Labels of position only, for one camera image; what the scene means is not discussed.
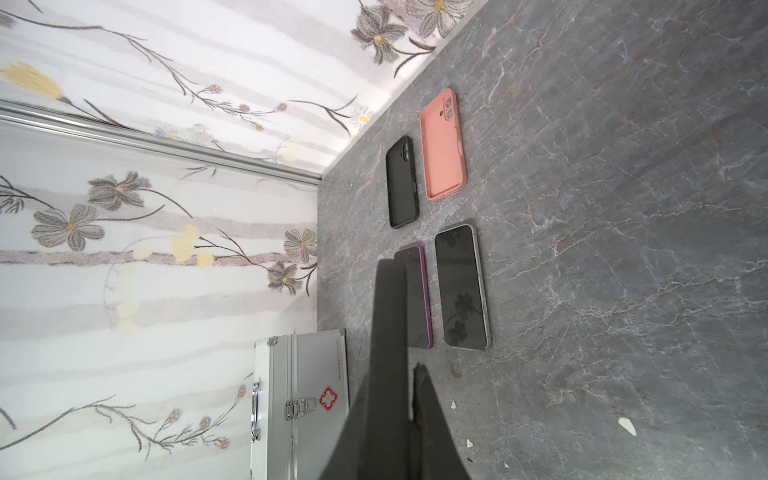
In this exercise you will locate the black phone case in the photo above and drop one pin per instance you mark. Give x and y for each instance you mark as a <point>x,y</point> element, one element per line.
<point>403,207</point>

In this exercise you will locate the pink phone case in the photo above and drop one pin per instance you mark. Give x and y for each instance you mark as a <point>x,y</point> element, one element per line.
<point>442,147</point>

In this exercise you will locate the black phone face down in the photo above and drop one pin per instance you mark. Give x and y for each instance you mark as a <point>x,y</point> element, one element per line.
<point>385,448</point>

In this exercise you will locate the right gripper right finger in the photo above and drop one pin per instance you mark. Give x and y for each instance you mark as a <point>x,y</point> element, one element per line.
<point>433,452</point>

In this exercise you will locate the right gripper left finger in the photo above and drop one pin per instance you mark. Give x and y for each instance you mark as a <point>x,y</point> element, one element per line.
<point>345,461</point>

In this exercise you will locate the purple phone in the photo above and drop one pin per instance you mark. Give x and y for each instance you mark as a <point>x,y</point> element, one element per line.
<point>419,322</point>

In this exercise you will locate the silver metal case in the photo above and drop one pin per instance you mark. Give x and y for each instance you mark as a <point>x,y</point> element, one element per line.
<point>299,403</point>

